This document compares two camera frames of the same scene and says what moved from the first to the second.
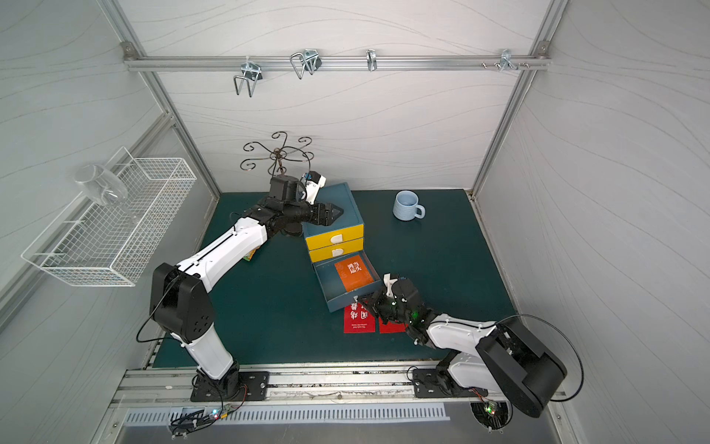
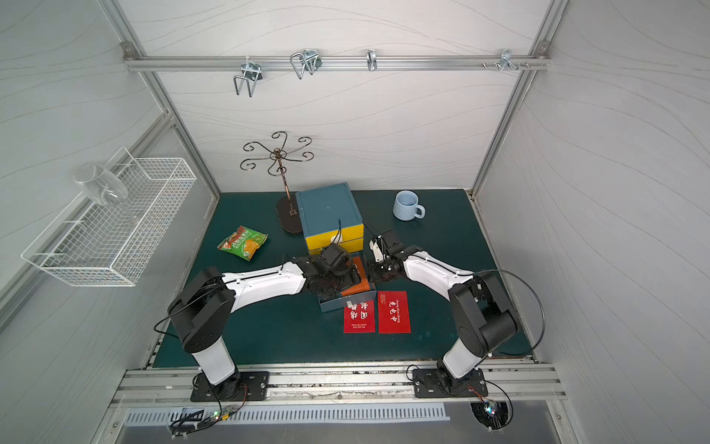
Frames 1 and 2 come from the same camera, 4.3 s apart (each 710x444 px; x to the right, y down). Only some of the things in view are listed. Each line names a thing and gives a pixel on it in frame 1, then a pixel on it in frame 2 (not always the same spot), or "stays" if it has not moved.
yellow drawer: x=344 y=248 stays
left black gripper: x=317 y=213 to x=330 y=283
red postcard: x=357 y=319 stays
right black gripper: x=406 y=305 to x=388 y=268
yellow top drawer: x=335 y=238 stays
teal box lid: x=346 y=234 stays
